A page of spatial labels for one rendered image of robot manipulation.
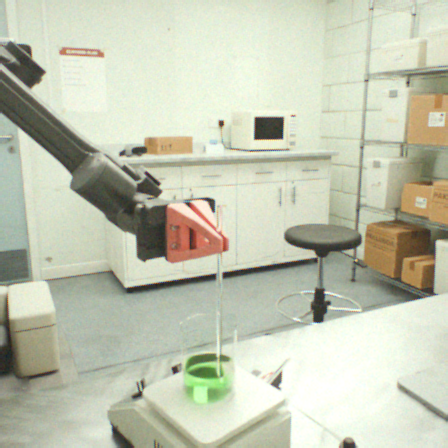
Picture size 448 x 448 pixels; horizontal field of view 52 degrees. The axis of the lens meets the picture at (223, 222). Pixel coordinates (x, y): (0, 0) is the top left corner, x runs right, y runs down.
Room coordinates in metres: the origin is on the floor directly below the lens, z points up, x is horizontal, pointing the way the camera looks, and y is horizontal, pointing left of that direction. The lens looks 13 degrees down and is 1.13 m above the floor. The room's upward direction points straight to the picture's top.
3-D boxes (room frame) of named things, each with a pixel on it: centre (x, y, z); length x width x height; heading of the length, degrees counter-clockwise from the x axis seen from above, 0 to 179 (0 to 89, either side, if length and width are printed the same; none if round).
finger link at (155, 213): (0.48, 0.03, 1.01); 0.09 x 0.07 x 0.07; 37
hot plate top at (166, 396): (0.45, 0.01, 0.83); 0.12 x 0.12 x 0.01; 41
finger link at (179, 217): (0.49, 0.02, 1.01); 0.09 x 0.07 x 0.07; 37
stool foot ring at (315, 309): (1.98, -0.44, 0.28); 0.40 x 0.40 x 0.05
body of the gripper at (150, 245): (0.54, 0.07, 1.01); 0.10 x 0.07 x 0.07; 127
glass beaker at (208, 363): (0.46, 0.01, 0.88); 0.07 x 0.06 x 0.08; 136
